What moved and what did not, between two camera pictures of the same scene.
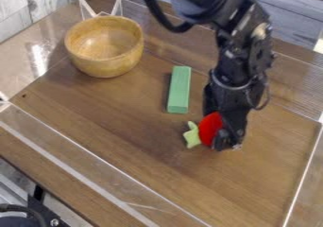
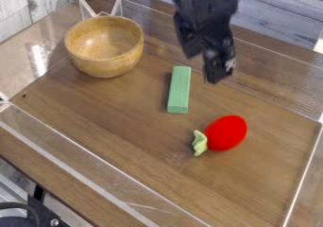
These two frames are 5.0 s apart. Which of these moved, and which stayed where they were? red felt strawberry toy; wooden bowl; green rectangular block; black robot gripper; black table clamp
Moved: black robot gripper; red felt strawberry toy
Stayed: black table clamp; wooden bowl; green rectangular block
